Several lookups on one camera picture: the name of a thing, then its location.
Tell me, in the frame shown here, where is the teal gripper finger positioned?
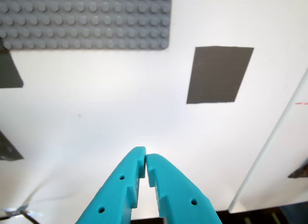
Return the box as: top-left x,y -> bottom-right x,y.
145,153 -> 224,224
75,146 -> 147,224

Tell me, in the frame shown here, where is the crumpled silver tape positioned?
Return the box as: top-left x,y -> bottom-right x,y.
0,204 -> 44,219

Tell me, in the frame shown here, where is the dark grey tape piece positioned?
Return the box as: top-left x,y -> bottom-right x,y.
0,130 -> 24,161
0,37 -> 24,89

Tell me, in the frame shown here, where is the dark grey tape patch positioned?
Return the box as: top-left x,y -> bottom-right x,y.
186,46 -> 255,105

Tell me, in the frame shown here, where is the grey studded baseplate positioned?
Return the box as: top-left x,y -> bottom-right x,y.
0,0 -> 173,51

